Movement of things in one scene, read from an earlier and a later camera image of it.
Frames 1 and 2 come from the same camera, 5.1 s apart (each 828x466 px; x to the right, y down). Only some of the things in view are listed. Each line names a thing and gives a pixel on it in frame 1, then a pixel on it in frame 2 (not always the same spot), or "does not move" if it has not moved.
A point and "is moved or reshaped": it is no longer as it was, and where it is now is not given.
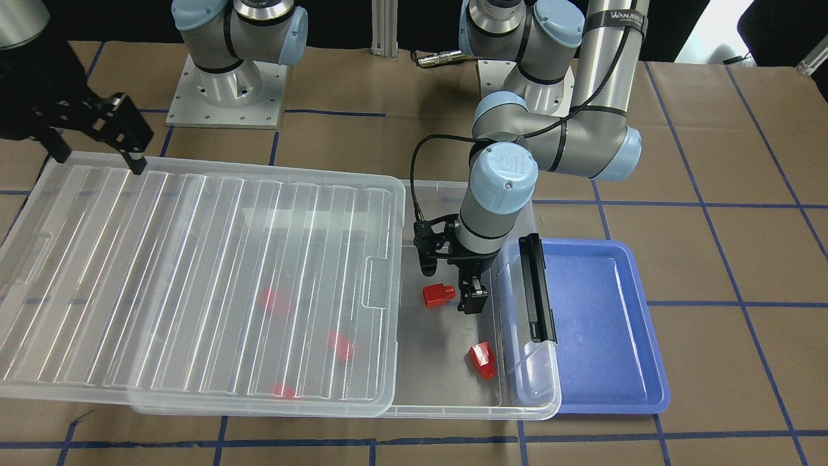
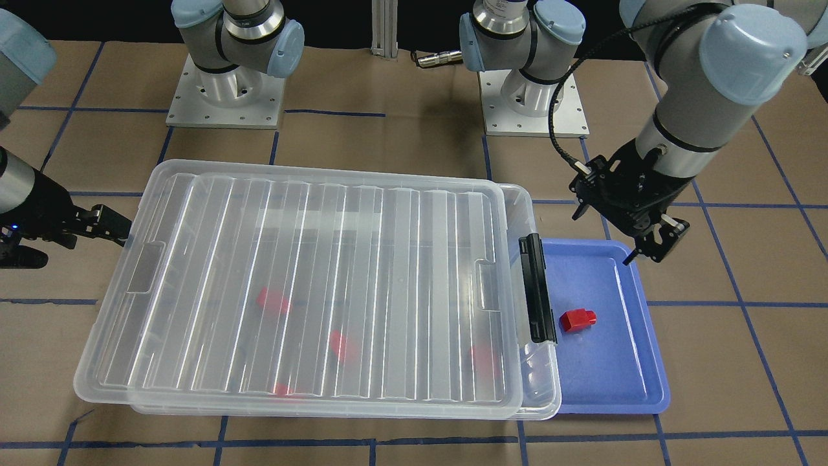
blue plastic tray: [610, 361] does not move
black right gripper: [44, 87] -> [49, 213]
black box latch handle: [541, 320] does not move
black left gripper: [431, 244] -> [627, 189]
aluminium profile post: [384, 14] does not move
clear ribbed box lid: [189, 292] is moved or reshaped
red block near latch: [484, 360] does not move
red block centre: [341, 345] does not move
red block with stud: [436, 296] -> [576, 320]
